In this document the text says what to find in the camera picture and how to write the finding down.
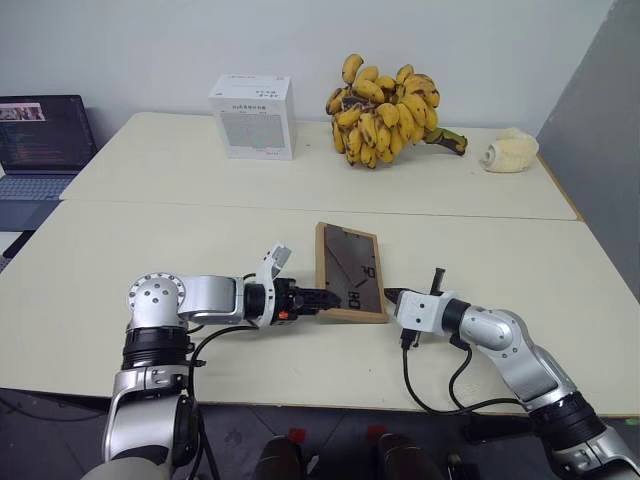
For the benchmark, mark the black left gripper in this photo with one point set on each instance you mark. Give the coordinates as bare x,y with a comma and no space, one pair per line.
287,300

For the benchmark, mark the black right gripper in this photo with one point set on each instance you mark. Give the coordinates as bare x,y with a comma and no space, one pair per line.
410,338

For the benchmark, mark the wooden picture frame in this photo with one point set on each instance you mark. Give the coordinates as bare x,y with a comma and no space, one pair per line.
350,270

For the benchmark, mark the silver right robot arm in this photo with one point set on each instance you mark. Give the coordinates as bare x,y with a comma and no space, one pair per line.
495,335

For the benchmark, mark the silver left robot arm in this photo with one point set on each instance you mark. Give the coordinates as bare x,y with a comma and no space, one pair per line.
210,295

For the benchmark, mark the dark brown rounded shape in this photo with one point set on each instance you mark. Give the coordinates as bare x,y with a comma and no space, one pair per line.
280,457
405,457

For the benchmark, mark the yellow banana bunch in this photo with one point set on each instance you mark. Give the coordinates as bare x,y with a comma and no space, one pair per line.
385,120

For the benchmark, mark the white cardboard box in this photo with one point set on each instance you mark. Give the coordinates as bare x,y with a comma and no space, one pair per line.
255,120

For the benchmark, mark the grey partition panel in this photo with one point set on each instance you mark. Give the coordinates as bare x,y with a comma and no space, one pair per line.
595,125

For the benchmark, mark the open grey laptop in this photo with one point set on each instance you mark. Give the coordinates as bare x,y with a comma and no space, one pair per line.
40,135

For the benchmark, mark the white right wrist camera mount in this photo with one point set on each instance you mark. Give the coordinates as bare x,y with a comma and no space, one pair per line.
422,310

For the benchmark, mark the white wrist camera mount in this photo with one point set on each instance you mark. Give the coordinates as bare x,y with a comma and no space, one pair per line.
422,310
274,260

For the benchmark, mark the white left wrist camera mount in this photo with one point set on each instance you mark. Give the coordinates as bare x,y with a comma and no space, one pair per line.
274,260

